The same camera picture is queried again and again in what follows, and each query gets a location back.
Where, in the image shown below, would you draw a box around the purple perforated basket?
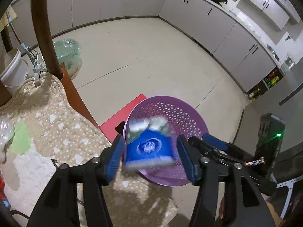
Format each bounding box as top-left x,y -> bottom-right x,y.
123,96 -> 209,187

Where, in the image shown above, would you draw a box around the white upper wall cabinets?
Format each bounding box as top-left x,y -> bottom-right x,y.
248,0 -> 301,30

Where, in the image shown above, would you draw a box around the quilted heart pattern table cover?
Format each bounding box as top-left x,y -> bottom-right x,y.
1,73 -> 178,226

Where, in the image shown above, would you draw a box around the mop with blue clamp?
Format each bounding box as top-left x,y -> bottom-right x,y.
6,6 -> 40,72

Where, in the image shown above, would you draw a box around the green bagged trash bin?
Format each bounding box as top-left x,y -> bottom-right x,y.
53,38 -> 83,79

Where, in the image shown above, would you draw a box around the red floor mat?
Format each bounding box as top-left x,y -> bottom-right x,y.
100,94 -> 146,143

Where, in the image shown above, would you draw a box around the grey kitchen base cabinets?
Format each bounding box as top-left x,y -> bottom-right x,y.
11,0 -> 280,93

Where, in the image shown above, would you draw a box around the clear plastic bag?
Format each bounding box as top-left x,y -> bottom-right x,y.
0,117 -> 14,163

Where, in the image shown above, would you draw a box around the white plastic bucket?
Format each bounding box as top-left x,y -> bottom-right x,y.
1,49 -> 31,95

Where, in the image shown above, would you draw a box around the blue printed box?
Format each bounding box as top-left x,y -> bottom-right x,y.
124,116 -> 175,171

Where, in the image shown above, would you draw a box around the dark wooden chair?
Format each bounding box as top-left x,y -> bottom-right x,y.
30,0 -> 65,79

